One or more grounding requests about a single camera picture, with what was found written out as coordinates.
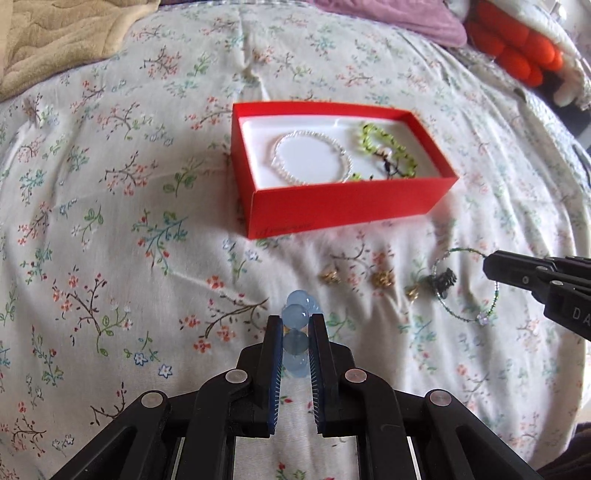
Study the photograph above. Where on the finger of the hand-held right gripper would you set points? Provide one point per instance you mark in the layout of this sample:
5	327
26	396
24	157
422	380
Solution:
512	277
521	263

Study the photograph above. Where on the floral bed sheet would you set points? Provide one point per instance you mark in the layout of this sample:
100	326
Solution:
138	207

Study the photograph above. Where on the beige quilted blanket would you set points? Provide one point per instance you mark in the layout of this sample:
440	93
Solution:
60	41

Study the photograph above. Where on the black hair claw clip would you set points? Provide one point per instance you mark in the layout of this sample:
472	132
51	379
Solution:
442	280

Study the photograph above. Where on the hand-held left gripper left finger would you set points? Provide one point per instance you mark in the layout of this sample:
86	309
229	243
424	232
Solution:
276	369

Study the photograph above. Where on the gold earring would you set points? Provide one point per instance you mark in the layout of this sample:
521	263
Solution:
412	290
383	278
331	277

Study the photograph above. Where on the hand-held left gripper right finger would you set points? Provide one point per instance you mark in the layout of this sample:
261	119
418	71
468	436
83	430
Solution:
316	369

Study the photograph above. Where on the orange plush toy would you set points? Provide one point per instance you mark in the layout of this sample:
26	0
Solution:
512	46

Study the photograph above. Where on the white plush toy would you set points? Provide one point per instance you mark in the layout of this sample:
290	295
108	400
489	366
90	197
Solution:
570	87

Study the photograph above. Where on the red cardboard box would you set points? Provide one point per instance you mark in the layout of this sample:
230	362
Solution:
341	205

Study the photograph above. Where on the purple cloth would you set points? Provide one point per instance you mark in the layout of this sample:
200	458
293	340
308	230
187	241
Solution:
415	18

